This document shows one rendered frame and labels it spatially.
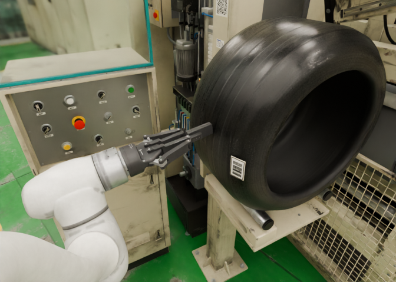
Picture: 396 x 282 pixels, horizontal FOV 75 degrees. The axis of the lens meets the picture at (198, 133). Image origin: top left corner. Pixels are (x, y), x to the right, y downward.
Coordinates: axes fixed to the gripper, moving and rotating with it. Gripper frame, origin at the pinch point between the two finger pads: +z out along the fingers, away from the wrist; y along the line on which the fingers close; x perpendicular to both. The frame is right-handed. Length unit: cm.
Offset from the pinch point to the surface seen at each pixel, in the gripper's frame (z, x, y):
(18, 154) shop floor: -109, 110, 226
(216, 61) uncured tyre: 12.7, -12.6, 10.6
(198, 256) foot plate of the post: 3, 125, 40
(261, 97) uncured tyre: 12.4, -9.7, -9.5
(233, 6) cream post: 28.7, -22.3, 25.0
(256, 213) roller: 13.1, 35.1, -7.1
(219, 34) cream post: 26.9, -13.0, 32.1
